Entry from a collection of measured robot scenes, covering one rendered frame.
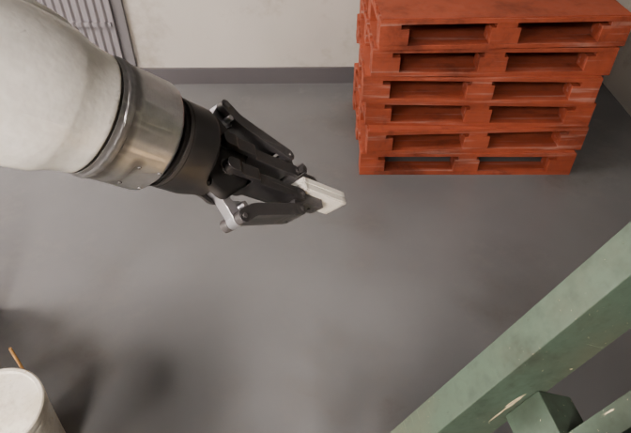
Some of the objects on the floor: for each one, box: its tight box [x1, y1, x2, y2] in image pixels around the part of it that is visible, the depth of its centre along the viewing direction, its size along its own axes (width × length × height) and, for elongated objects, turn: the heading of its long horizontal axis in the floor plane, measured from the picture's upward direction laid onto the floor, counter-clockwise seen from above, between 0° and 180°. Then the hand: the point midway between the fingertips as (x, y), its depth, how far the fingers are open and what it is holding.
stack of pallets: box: [352, 0, 631, 175], centre depth 317 cm, size 126×87×93 cm
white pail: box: [0, 348, 66, 433], centre depth 177 cm, size 32×30×47 cm
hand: (315, 195), depth 58 cm, fingers closed
